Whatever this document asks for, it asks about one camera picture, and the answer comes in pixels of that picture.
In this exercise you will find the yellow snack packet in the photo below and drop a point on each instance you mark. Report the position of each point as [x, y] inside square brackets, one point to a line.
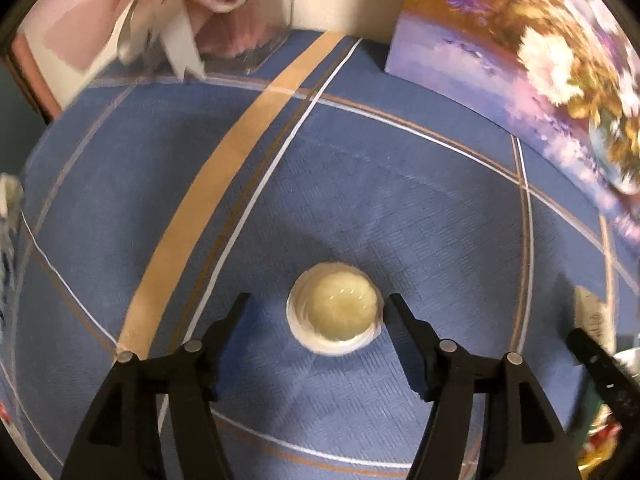
[600, 443]

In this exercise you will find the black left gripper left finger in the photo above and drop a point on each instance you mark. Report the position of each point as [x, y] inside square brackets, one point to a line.
[119, 437]

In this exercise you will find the yellow jelly cup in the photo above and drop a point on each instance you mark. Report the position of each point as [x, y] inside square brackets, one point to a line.
[334, 309]

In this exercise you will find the beige snack packet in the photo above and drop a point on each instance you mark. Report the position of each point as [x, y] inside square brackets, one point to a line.
[595, 318]

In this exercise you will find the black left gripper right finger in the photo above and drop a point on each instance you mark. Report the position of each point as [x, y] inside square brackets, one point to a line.
[522, 436]

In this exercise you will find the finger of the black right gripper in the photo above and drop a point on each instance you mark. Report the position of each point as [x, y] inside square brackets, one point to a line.
[617, 389]

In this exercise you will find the blue plaid tablecloth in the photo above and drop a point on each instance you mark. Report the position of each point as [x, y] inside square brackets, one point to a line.
[483, 238]

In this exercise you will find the pink flower bouquet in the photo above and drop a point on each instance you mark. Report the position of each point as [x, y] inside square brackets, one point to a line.
[192, 36]

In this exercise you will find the floral painting canvas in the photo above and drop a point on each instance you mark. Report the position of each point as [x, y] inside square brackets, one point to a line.
[561, 75]

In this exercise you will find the blue white wrapper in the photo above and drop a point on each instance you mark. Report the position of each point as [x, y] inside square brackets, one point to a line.
[11, 201]

